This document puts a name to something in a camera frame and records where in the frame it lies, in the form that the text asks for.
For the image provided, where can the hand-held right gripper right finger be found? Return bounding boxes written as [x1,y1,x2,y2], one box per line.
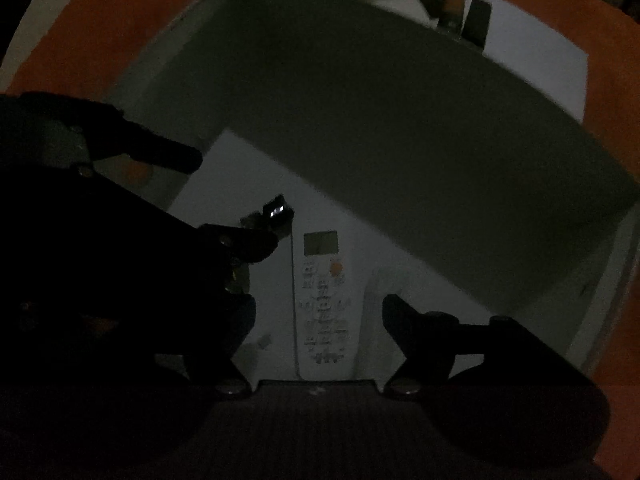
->
[381,295,598,402]

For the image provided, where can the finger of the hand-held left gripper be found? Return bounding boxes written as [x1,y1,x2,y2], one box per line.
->
[82,102,204,175]
[200,224,280,264]

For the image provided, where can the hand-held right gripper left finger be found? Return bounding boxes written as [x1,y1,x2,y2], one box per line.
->
[190,294,257,399]

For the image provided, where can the small black adapter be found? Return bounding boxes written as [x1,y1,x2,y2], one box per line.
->
[262,194,295,238]

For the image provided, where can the white remote control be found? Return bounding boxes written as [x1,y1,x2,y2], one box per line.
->
[292,230,353,381]

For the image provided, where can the white cardboard box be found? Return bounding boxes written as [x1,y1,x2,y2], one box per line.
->
[102,0,640,386]

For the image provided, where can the white paper sheet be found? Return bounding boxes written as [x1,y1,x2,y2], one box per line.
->
[375,0,588,123]

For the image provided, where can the slim black device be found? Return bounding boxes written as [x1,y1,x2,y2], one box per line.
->
[462,0,493,48]

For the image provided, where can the brown cylindrical tube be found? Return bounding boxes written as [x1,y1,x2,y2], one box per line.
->
[440,0,466,32]

